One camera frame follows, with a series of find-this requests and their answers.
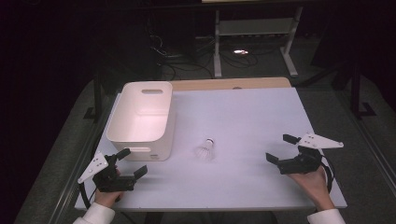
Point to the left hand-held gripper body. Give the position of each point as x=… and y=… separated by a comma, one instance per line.
x=109, y=182

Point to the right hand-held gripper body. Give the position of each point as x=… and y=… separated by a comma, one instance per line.
x=303, y=163

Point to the white plastic storage bin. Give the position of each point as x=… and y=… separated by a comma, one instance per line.
x=140, y=124

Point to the white feather shuttlecock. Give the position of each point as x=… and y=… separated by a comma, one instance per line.
x=205, y=151

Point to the person's left hand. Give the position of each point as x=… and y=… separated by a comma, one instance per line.
x=107, y=198

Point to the person's right hand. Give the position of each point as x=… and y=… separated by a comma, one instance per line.
x=314, y=185

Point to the black metal stand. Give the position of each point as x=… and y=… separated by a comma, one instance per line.
x=356, y=93

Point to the person's dark legs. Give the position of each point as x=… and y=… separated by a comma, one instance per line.
x=211, y=218

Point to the white metal desk frame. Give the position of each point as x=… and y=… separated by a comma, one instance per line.
x=255, y=27

